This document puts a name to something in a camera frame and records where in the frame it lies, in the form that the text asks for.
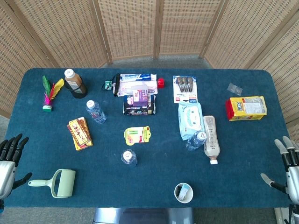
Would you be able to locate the black and silver left hand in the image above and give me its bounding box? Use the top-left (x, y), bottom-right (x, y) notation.
top-left (0, 133), bottom-right (33, 200)

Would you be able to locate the grey and silver right hand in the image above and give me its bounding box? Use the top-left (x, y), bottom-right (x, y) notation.
top-left (260, 135), bottom-right (299, 203)

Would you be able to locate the red-labelled clear water bottle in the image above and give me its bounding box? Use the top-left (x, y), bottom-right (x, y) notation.
top-left (85, 100), bottom-right (107, 125)

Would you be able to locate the unlabelled clear water bottle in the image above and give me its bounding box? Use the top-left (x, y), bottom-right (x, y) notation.
top-left (185, 130), bottom-right (207, 152)
top-left (121, 149), bottom-right (138, 167)

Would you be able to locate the silver-blue robot base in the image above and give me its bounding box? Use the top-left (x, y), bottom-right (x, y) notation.
top-left (93, 207), bottom-right (195, 224)

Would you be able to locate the pale green lint roller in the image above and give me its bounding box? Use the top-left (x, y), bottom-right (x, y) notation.
top-left (28, 168), bottom-right (76, 199)

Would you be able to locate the colourful feather shuttlecock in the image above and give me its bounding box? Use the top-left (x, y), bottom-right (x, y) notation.
top-left (42, 75), bottom-right (65, 112)

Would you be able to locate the yellow flat box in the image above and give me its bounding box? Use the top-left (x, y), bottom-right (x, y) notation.
top-left (74, 141), bottom-right (93, 152)

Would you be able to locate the brown and yellow printed box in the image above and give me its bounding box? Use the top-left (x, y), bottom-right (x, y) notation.
top-left (67, 117), bottom-right (93, 147)

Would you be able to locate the yellow red snack box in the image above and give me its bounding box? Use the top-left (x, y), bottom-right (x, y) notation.
top-left (225, 96), bottom-right (267, 122)

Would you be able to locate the beige milk tea bottle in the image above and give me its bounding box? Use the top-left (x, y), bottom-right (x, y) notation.
top-left (202, 115), bottom-right (221, 165)

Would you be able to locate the white paper cup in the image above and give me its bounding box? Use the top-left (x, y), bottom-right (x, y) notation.
top-left (174, 182), bottom-right (194, 204)

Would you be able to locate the black round holder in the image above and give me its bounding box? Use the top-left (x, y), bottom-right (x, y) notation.
top-left (64, 82), bottom-right (89, 99)

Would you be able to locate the small clear plastic bag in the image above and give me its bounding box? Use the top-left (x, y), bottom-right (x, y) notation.
top-left (227, 82), bottom-right (243, 96)

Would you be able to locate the brown drink bottle white cap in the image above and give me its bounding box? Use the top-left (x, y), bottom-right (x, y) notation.
top-left (64, 69), bottom-right (87, 94)

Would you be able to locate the blue and white sachet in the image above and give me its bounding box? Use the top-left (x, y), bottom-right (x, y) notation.
top-left (179, 184), bottom-right (190, 201)

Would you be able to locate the light blue wet wipes pack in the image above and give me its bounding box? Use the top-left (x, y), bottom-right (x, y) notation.
top-left (178, 101), bottom-right (205, 141)

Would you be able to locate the yellow lip balm card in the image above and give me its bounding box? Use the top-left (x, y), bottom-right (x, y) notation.
top-left (123, 126), bottom-right (151, 146)

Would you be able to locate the black slim flashlight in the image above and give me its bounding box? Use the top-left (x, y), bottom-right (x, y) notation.
top-left (112, 74), bottom-right (121, 97)

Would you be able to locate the blue felt table cover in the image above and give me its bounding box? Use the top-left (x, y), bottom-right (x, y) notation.
top-left (3, 67), bottom-right (295, 209)

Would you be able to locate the dark purple snack pack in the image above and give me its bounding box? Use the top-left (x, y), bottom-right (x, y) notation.
top-left (122, 94), bottom-right (157, 116)

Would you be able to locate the purple small box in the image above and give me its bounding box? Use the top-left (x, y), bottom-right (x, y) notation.
top-left (132, 89), bottom-right (149, 107)

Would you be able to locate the blue white toothpaste box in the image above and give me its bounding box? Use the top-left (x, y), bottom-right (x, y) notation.
top-left (116, 73), bottom-right (157, 82)

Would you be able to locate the woven bamboo folding screen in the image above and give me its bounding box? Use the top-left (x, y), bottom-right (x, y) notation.
top-left (0, 0), bottom-right (299, 143)

